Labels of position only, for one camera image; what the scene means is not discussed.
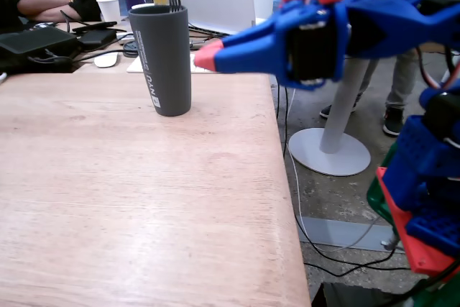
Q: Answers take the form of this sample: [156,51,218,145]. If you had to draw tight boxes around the black round puck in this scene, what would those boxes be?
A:
[122,40,140,58]

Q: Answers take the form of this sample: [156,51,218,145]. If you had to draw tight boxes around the standing person tan trousers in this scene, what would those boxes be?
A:
[319,0,460,138]

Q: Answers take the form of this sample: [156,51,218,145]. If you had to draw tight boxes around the green table clamp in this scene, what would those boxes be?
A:
[366,141,400,229]
[411,274,460,307]

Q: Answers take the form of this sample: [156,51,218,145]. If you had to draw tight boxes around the large black flat box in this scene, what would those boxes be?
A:
[0,26,82,70]

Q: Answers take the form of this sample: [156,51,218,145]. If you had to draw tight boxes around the red robot base plate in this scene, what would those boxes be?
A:
[376,166,459,276]

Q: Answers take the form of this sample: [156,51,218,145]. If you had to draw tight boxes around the black fabric bag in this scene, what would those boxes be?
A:
[310,281,418,307]

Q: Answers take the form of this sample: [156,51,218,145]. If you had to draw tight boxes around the gray floor cable cover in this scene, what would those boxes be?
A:
[300,216,400,250]

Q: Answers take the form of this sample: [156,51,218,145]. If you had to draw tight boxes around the black power brick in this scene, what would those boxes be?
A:
[78,29,118,51]

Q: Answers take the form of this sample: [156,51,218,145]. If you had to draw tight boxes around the seated person bare forearm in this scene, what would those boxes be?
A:
[17,0,79,23]

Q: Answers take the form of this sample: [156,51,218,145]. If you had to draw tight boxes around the white round pedestal table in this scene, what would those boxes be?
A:
[288,40,460,178]

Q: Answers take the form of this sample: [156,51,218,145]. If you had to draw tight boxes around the black hanging cable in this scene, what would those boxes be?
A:
[275,83,290,157]

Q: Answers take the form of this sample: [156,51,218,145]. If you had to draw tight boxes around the black desk cable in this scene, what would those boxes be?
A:
[27,50,127,67]

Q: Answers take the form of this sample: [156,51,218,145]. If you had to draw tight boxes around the white computer mouse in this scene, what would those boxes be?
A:
[93,52,119,69]

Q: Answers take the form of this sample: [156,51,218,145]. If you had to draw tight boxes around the black slim stick device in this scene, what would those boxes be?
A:
[71,22,119,34]

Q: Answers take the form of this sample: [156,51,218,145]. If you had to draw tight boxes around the white paper cup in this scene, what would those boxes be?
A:
[96,0,121,23]

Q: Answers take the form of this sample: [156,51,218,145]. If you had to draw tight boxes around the gray tall glass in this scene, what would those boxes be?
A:
[127,4,193,117]

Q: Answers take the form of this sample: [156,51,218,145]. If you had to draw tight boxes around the arm servo wire bundle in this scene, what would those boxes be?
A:
[416,46,460,91]

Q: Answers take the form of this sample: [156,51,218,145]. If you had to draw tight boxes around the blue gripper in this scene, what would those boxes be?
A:
[194,0,428,91]

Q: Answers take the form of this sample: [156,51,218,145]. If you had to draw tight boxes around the black floor cable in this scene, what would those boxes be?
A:
[293,213,410,278]

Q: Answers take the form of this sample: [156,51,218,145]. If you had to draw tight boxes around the white keyboard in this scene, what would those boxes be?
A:
[126,53,234,75]

